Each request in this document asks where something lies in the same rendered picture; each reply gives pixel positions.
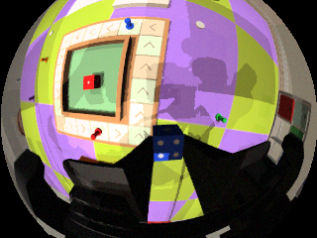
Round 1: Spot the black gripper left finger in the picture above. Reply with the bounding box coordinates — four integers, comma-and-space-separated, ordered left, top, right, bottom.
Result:
62, 136, 155, 223

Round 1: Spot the blue die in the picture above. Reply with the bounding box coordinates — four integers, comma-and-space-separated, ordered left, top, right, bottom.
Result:
152, 124, 185, 162

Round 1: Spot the red die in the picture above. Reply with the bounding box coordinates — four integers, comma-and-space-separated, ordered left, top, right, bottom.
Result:
83, 74, 100, 90

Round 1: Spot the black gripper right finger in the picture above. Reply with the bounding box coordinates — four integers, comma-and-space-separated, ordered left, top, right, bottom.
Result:
182, 134, 270, 214

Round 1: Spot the blue pawn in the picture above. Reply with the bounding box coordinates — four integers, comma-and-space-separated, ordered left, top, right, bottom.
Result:
124, 19, 135, 29

